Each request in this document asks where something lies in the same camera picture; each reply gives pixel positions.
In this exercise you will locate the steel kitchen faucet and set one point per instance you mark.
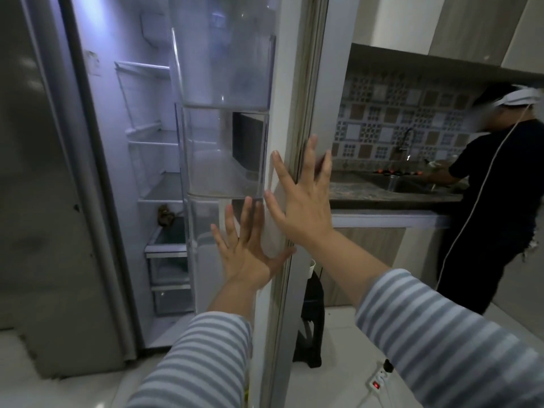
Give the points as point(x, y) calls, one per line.
point(409, 138)

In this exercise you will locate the clear door bin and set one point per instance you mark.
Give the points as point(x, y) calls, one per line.
point(221, 67)
point(212, 165)
point(204, 259)

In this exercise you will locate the large clear refrigerator drawer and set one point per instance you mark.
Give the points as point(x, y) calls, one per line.
point(168, 263)

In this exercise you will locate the white refrigerator door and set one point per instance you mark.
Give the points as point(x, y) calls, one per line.
point(293, 80)

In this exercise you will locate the white headset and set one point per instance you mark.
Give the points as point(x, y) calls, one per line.
point(520, 97)

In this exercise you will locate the white cup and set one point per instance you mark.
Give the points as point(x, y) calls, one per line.
point(312, 267)

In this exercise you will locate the closed steel refrigerator door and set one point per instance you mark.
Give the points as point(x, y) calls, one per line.
point(46, 186)

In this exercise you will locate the person's right middle finger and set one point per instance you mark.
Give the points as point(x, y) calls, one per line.
point(311, 159)

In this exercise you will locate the person's left forearm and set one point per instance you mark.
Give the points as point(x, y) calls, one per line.
point(199, 352)

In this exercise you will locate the person's left hand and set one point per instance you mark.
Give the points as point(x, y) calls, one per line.
point(246, 261)

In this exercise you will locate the black plug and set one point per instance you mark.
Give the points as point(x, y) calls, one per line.
point(387, 366)

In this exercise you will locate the person's right thumb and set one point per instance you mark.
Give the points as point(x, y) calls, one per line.
point(275, 208)

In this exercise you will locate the steel cup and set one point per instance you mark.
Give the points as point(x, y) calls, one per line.
point(393, 183)

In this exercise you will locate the black box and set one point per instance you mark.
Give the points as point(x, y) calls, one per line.
point(248, 140)

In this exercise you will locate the white refrigerator body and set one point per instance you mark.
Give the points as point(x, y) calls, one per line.
point(114, 33)

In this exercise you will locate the person's left middle finger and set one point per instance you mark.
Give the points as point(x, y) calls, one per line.
point(247, 218)

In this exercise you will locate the small clear refrigerator drawer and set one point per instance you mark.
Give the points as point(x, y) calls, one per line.
point(172, 299)

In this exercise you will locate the steel kitchen sink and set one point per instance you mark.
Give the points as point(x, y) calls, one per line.
point(408, 184)

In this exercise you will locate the glass refrigerator shelf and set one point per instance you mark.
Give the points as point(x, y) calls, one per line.
point(144, 68)
point(163, 191)
point(155, 136)

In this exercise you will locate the kitchen counter cabinet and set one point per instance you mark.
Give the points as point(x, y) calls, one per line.
point(374, 254)

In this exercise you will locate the person's left thumb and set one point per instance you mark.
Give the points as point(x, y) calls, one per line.
point(281, 260)

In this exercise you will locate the person's left little finger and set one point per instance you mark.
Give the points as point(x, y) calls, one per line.
point(218, 241)

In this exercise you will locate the white power strip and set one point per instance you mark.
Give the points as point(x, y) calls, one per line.
point(378, 382)

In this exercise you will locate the person's right forearm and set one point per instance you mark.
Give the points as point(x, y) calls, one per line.
point(425, 322)

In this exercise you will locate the person's right hand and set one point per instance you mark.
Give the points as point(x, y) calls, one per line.
point(304, 212)

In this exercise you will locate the wooden upper wall cabinets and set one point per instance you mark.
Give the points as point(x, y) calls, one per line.
point(467, 25)

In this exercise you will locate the brown food lump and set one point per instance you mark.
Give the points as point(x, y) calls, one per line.
point(165, 215)

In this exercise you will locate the black stool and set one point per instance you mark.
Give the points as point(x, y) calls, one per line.
point(313, 327)

